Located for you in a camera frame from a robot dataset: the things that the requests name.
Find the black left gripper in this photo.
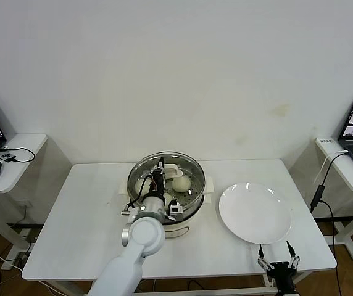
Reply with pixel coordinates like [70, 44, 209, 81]
[148, 156, 167, 199]

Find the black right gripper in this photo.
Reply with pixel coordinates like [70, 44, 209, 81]
[257, 240, 302, 296]

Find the stainless steel steamer basket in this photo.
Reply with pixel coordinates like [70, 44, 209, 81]
[119, 152, 216, 222]

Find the white round plate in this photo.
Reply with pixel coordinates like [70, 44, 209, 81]
[218, 181, 292, 245]

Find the cream electric cooker pot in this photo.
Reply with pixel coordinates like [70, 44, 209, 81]
[163, 203, 202, 240]

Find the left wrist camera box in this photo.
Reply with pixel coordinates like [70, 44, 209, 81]
[168, 200, 185, 221]

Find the white metal table frame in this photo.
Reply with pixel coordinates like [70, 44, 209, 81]
[51, 271, 281, 296]

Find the black power cable with brick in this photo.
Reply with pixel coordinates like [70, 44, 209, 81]
[310, 152, 350, 296]

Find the white laptop cable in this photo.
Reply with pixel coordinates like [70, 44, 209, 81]
[313, 150, 349, 186]

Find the thin black adapter cable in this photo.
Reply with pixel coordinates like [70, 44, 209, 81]
[0, 147, 36, 163]

